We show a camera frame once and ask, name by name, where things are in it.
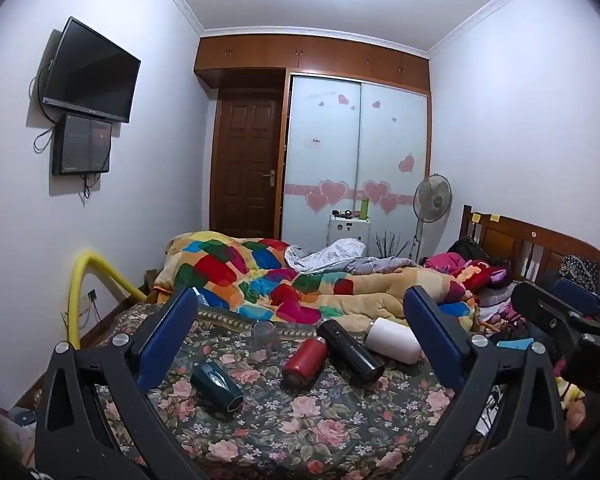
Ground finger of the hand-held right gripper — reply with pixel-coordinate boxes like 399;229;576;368
553;278;600;317
510;281;600;357

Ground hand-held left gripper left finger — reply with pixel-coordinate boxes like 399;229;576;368
35;287;215;480

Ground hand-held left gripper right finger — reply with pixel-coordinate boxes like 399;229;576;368
403;285;581;480

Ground white cup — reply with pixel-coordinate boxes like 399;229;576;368
364;317;423;364

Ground dark teal cup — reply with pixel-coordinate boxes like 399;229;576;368
189;360;245;414

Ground clear glass cup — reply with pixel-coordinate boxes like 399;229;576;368
251;320;283;362

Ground black white patterned bag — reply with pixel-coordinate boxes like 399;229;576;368
559;254;600;281

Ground light blue flat case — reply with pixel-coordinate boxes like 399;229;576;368
496;338;535;354

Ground pink clothing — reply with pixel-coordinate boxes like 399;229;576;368
424;252;468;276

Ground red plush toy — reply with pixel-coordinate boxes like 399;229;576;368
452;258;511;292

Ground wooden headboard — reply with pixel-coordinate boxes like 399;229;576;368
459;204;600;307

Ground black bottle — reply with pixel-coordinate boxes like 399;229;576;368
315;318;386;386

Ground dark dried branches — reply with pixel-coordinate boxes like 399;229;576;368
374;231;411;261

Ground yellow foam tube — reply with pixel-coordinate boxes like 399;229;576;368
67;251;149;352

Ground grey white blanket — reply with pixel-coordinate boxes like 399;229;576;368
284;239;421;276

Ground red bottle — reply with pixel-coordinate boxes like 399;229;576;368
282;337;329;384

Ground white appliance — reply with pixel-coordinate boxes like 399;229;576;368
328;214;373;252

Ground standing fan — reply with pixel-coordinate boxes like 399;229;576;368
410;173;453;262

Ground colourful patchwork quilt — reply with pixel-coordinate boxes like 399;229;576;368
155;231;480;330

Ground floral bed sheet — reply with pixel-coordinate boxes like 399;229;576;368
92;304;486;480

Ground brown wooden door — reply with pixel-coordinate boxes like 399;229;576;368
209;98;281;239

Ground wardrobe with heart stickers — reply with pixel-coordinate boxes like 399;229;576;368
281;70;431;262

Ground wooden overhead cabinet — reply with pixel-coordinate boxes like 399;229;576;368
194;33;433;94

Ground small black wall monitor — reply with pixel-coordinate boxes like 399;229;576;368
52;113;114;177

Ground black television cable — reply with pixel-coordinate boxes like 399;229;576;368
28;67;63;154

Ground black wall television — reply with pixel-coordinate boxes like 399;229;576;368
40;16;142;125

